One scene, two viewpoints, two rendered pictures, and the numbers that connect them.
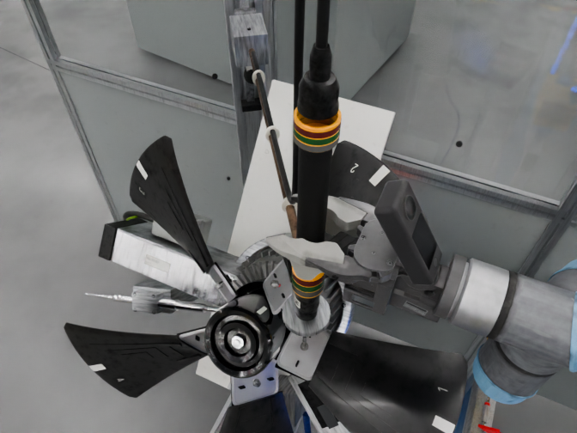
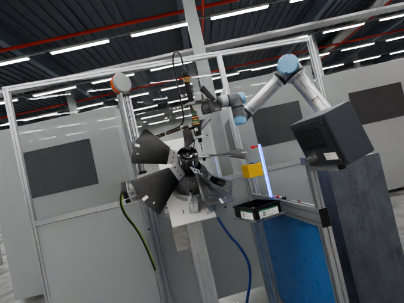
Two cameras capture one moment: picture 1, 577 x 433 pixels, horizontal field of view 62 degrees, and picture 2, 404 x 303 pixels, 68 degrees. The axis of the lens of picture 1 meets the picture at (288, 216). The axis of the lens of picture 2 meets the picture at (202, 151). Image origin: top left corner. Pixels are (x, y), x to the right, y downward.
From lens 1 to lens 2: 1.65 m
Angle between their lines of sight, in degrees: 59
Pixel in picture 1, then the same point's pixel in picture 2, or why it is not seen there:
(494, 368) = (235, 112)
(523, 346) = (234, 98)
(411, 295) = (214, 106)
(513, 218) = (235, 183)
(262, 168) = not seen: hidden behind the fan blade
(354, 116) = (180, 140)
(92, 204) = not seen: outside the picture
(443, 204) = not seen: hidden behind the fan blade
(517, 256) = (246, 198)
